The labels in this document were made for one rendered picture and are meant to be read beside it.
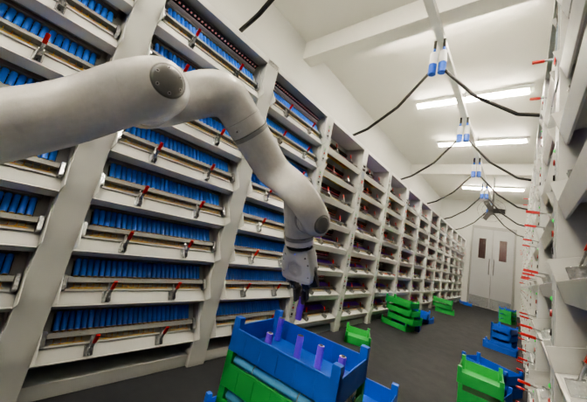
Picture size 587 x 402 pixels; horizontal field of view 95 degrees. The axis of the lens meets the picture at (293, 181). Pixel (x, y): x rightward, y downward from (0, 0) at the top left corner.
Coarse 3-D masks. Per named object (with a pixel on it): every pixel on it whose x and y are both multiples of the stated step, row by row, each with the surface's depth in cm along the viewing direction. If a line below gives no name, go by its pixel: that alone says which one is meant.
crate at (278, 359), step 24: (240, 336) 68; (264, 336) 81; (288, 336) 82; (312, 336) 78; (264, 360) 63; (288, 360) 60; (312, 360) 72; (336, 360) 73; (360, 360) 69; (288, 384) 58; (312, 384) 56; (336, 384) 54; (360, 384) 65
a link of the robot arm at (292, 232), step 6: (288, 210) 72; (288, 216) 72; (294, 216) 70; (288, 222) 73; (294, 222) 70; (288, 228) 73; (294, 228) 72; (288, 234) 73; (294, 234) 72; (300, 234) 72; (306, 234) 72
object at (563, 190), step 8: (584, 144) 39; (584, 152) 40; (584, 160) 41; (576, 168) 46; (584, 168) 42; (568, 176) 55; (576, 176) 47; (584, 176) 43; (552, 184) 67; (560, 184) 66; (568, 184) 53; (576, 184) 49; (584, 184) 44; (560, 192) 66; (568, 192) 55; (576, 192) 50; (584, 192) 46; (560, 200) 63; (568, 200) 57; (576, 200) 52; (584, 200) 62; (568, 208) 59; (576, 208) 55; (568, 216) 61
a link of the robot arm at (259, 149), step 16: (240, 144) 63; (256, 144) 62; (272, 144) 64; (256, 160) 64; (272, 160) 64; (272, 176) 65; (288, 176) 65; (304, 176) 66; (288, 192) 63; (304, 192) 63; (304, 208) 63; (320, 208) 65; (304, 224) 64; (320, 224) 65
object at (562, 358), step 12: (552, 348) 59; (564, 348) 58; (576, 348) 57; (552, 360) 59; (564, 360) 58; (576, 360) 57; (564, 372) 57; (576, 372) 56; (564, 384) 51; (576, 384) 46; (564, 396) 46; (576, 396) 45
